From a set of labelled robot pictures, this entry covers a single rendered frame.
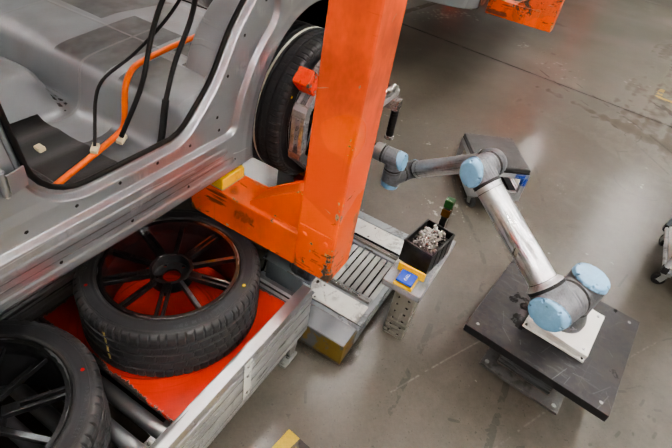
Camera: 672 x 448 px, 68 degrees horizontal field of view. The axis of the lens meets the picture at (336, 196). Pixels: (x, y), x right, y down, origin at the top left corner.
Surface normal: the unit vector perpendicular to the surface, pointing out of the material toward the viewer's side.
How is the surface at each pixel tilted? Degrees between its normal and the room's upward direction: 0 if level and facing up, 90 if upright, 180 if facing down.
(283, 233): 90
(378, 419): 0
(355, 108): 90
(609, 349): 0
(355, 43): 90
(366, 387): 0
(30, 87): 50
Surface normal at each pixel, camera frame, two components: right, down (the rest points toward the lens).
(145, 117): -0.48, 0.33
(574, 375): 0.15, -0.78
